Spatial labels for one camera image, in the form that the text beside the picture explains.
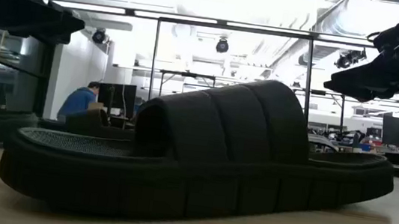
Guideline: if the long ceiling light bar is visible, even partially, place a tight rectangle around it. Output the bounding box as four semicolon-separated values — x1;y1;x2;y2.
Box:
41;0;379;49

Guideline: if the person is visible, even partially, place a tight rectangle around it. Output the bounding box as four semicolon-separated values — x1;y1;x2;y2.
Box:
56;76;102;127

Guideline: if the cardboard box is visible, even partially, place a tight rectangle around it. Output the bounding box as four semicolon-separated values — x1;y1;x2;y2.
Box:
88;101;106;112

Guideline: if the black ceiling camera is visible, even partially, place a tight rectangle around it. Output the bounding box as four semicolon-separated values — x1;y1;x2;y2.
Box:
215;36;231;55
333;46;368;73
91;27;109;46

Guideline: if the black wire rack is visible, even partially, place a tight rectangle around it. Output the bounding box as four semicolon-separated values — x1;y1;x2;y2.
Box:
146;15;318;125

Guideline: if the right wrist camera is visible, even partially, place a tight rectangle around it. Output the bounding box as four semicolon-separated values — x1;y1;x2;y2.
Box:
365;17;399;52

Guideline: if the black background table frame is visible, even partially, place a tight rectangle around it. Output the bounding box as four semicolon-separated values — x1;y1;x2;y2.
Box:
156;68;218;105

